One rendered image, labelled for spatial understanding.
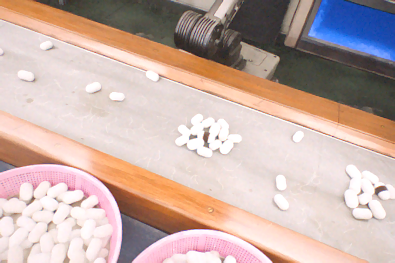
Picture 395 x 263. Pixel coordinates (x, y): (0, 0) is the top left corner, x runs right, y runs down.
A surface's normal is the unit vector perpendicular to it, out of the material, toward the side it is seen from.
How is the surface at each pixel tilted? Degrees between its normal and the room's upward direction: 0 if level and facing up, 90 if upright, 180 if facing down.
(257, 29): 86
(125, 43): 0
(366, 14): 58
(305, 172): 0
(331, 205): 0
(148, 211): 90
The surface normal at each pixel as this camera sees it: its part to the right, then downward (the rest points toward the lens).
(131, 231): 0.15, -0.70
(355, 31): -0.22, 0.16
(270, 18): -0.32, 0.59
